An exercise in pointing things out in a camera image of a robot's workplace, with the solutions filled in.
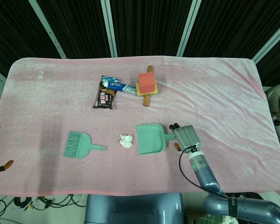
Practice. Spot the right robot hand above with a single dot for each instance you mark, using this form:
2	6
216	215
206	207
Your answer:
186	137

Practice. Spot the green dustpan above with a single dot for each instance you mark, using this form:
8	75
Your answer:
149	140

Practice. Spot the white paper ball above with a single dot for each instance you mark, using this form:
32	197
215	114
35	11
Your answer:
126	141

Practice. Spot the green hand broom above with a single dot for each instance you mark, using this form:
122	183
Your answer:
78	145

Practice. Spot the wooden cylinder rod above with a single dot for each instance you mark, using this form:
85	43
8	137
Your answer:
146	100

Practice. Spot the yellow green sponge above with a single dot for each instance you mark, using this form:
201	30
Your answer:
156	91

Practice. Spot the red foam cube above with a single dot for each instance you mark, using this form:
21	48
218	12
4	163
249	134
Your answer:
146	82

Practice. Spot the pink plush tablecloth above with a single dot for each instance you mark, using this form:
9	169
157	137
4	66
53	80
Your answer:
60	177

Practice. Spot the blue white toothpaste tube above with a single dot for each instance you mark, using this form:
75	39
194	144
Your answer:
122	86

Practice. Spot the green gridded mat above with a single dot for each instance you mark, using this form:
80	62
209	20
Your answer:
212	219

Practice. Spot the blue-grey robot torso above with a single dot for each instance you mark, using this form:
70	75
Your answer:
130	207

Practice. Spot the dark brown snack packet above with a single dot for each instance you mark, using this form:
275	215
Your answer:
103	99

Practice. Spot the seated person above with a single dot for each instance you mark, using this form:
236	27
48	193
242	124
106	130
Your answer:
276	98

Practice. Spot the white partition post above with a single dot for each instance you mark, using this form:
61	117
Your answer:
187	30
270	39
109	30
50	32

